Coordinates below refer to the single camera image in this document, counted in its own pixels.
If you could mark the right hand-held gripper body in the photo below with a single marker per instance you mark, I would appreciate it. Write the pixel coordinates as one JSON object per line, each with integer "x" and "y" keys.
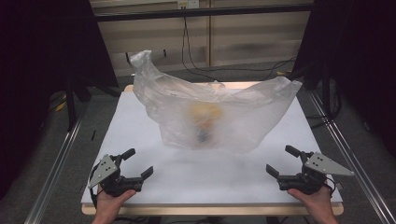
{"x": 311, "y": 180}

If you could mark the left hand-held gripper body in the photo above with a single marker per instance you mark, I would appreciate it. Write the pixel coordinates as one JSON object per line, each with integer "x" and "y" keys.
{"x": 110, "y": 179}

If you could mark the translucent white plastic bag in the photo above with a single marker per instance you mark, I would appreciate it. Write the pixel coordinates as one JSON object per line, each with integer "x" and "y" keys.
{"x": 249, "y": 109}

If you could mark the yellow blurred object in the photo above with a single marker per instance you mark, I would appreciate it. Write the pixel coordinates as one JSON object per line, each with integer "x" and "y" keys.
{"x": 205, "y": 113}

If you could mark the person's right hand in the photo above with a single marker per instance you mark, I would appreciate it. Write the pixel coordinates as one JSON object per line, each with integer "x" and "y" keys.
{"x": 319, "y": 203}

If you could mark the person's left hand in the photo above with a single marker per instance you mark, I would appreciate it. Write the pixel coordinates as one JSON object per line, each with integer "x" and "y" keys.
{"x": 107, "y": 205}

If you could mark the small black floor piece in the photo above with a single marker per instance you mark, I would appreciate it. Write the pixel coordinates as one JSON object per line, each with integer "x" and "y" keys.
{"x": 93, "y": 134}

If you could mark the white table cover sheet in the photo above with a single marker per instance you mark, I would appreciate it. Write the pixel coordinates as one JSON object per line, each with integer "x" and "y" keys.
{"x": 202, "y": 174}

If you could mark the black metal stand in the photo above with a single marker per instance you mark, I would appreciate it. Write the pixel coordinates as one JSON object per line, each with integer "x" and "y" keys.
{"x": 71, "y": 109}
{"x": 326, "y": 93}

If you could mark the white table board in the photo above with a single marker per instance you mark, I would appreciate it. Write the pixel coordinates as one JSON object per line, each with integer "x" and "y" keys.
{"x": 202, "y": 210}

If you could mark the yellow floor tape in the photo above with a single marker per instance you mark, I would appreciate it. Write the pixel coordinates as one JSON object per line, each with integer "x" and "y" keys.
{"x": 281, "y": 73}
{"x": 60, "y": 106}

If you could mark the black curtain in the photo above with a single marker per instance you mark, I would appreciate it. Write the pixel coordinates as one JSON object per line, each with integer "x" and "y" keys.
{"x": 37, "y": 62}
{"x": 358, "y": 46}

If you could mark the black horizontal bar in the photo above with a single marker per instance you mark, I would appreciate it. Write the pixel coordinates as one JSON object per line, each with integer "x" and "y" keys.
{"x": 202, "y": 12}

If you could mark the aluminium floor rail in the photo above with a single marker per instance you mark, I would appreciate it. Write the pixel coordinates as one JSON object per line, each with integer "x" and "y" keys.
{"x": 358, "y": 168}
{"x": 49, "y": 183}

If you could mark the white wall outlet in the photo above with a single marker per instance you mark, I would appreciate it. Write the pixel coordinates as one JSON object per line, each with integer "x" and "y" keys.
{"x": 188, "y": 3}

